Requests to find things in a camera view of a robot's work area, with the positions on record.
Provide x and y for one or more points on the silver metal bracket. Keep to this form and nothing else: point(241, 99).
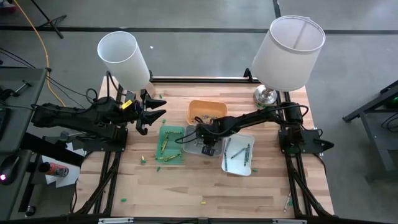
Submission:
point(115, 220)
point(289, 221)

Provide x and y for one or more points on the black flat beam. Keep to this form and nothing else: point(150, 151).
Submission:
point(46, 147)

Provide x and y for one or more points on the orange plastic bin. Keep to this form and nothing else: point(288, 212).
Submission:
point(206, 108)

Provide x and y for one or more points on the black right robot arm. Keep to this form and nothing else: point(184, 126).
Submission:
point(258, 116)

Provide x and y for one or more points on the black aluminium rig frame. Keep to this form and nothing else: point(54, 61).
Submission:
point(202, 80)

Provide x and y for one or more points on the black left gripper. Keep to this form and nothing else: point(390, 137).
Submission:
point(136, 110)

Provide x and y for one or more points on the orange spray can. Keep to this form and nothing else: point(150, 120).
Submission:
point(57, 170)

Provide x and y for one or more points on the black tripod stand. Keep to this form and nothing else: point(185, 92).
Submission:
point(49, 21)

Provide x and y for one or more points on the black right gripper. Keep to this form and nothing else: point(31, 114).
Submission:
point(210, 130)

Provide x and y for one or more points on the white plastic bin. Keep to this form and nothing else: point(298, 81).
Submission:
point(237, 165)

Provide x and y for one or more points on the black side table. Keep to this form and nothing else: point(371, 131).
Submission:
point(377, 146)

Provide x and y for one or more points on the tapered shade lamp chrome base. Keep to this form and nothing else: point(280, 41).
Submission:
point(286, 56)

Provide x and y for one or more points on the black clamp tool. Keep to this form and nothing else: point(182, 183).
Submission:
point(18, 88)

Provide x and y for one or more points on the black round cap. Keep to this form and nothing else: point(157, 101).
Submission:
point(30, 211)

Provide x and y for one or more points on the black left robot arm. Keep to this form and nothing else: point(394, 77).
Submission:
point(77, 116)

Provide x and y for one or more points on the green translucent plastic bin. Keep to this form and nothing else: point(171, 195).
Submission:
point(174, 143)

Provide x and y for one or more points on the black computer mouse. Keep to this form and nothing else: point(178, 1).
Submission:
point(11, 168)

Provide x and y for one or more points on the grey side table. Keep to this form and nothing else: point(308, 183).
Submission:
point(21, 130)

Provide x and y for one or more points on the white paper sheets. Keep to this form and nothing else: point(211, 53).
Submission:
point(70, 179)

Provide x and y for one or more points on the cylinder shade lamp wooden base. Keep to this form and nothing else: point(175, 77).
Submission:
point(122, 60)

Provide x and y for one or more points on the grey plastic bin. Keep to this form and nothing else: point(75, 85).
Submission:
point(188, 147)

